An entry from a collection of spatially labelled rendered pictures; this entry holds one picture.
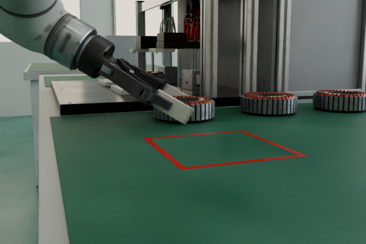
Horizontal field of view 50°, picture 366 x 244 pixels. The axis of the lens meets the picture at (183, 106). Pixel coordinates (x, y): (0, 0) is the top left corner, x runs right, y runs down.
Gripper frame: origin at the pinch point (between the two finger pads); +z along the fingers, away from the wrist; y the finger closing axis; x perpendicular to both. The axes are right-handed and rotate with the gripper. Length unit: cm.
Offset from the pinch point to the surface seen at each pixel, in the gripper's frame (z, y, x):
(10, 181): -75, -174, -132
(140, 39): -22, -51, 3
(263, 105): 13.1, -3.2, 7.4
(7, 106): -204, -431, -189
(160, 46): -12.8, -31.3, 5.7
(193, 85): -0.3, -31.5, 1.1
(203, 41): -3.1, -15.5, 12.2
